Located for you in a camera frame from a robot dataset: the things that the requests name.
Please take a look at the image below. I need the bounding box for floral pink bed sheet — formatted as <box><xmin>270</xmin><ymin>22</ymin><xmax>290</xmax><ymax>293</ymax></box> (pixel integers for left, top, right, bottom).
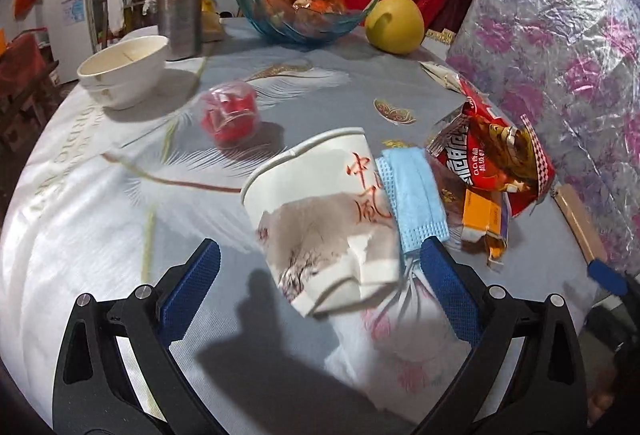
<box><xmin>445</xmin><ymin>0</ymin><xmax>640</xmax><ymax>266</ymax></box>

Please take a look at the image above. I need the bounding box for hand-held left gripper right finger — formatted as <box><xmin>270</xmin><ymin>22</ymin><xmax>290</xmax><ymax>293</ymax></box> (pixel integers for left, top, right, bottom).
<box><xmin>415</xmin><ymin>236</ymin><xmax>587</xmax><ymax>435</ymax></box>

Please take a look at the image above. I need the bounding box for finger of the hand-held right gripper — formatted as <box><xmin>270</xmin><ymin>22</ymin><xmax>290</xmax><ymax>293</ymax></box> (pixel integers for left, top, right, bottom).
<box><xmin>587</xmin><ymin>259</ymin><xmax>640</xmax><ymax>303</ymax></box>

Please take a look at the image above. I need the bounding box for white printed paper cup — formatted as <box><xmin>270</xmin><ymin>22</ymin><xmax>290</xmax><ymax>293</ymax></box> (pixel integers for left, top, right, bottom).
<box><xmin>241</xmin><ymin>127</ymin><xmax>405</xmax><ymax>318</ymax></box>

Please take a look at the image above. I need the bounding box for clear cup with red contents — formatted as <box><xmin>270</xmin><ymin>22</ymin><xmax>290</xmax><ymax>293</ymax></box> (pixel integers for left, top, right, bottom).
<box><xmin>199</xmin><ymin>82</ymin><xmax>261</xmax><ymax>148</ymax></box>

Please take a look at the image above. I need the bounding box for blue glass fruit bowl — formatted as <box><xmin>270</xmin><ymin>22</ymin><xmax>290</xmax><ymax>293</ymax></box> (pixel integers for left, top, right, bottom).
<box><xmin>225</xmin><ymin>0</ymin><xmax>383</xmax><ymax>47</ymax></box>

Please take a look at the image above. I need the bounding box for blue face mask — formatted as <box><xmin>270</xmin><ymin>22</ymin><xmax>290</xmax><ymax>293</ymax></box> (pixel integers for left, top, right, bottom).
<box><xmin>376</xmin><ymin>147</ymin><xmax>450</xmax><ymax>266</ymax></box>

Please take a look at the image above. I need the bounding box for white ceramic bowl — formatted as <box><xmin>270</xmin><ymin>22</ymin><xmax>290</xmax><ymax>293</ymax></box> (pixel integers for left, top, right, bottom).
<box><xmin>80</xmin><ymin>65</ymin><xmax>166</xmax><ymax>110</ymax></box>
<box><xmin>76</xmin><ymin>35</ymin><xmax>170</xmax><ymax>88</ymax></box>

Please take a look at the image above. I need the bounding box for red snack packet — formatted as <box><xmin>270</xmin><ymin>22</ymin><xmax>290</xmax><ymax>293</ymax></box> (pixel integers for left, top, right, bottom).
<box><xmin>425</xmin><ymin>75</ymin><xmax>557</xmax><ymax>216</ymax></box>

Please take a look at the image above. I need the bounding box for yellow packet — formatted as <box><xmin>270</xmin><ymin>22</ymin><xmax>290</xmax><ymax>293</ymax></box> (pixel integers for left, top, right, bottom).
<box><xmin>200</xmin><ymin>0</ymin><xmax>226</xmax><ymax>40</ymax></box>

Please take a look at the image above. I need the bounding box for white crumpled wrapper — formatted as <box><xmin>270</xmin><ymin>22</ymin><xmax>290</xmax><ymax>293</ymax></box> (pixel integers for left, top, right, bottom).
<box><xmin>421</xmin><ymin>61</ymin><xmax>464</xmax><ymax>94</ymax></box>

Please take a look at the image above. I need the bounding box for small orange cardboard box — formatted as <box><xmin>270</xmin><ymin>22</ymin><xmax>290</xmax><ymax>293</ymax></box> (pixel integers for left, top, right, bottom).
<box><xmin>460</xmin><ymin>187</ymin><xmax>507</xmax><ymax>273</ymax></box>

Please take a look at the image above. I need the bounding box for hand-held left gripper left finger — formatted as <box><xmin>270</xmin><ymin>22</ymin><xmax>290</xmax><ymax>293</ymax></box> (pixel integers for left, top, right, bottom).
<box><xmin>51</xmin><ymin>238</ymin><xmax>222</xmax><ymax>435</ymax></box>

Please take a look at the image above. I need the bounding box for yellow pear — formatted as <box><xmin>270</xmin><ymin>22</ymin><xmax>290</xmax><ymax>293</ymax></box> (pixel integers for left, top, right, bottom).
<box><xmin>364</xmin><ymin>0</ymin><xmax>426</xmax><ymax>54</ymax></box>

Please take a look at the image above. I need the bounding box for pile of orange wrapped candies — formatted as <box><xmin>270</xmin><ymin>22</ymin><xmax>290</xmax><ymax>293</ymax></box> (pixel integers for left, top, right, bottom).
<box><xmin>262</xmin><ymin>0</ymin><xmax>348</xmax><ymax>16</ymax></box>

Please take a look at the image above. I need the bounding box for white refrigerator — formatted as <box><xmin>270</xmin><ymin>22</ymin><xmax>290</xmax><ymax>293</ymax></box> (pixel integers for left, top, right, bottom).
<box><xmin>30</xmin><ymin>0</ymin><xmax>103</xmax><ymax>86</ymax></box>

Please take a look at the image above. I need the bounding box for wooden chair with red cloth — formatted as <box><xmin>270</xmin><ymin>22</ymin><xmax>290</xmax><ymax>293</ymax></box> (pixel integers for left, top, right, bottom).
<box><xmin>0</xmin><ymin>31</ymin><xmax>62</xmax><ymax>138</ymax></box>

